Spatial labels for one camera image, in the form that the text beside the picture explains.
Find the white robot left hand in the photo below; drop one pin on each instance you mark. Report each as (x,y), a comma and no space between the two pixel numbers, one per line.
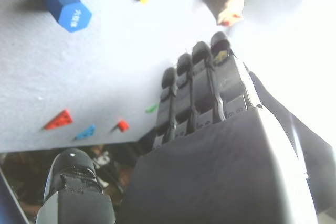
(210,169)

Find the green triangle block three holes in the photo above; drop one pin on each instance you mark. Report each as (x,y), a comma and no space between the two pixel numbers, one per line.
(151,108)

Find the red cylinder block white cross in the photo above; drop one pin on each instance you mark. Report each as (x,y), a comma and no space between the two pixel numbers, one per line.
(122,125)

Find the blue triangle block three holes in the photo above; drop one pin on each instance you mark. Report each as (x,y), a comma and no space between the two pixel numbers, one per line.
(85,132)

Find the red triangle block three holes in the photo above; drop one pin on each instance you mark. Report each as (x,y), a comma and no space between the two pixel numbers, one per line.
(60,121)

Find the cupcake with cream and strawberry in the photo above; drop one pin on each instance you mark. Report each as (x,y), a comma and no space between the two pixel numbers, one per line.
(218,1)

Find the blue hexagonal prism block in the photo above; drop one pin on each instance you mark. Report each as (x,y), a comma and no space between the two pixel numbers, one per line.
(65,6)

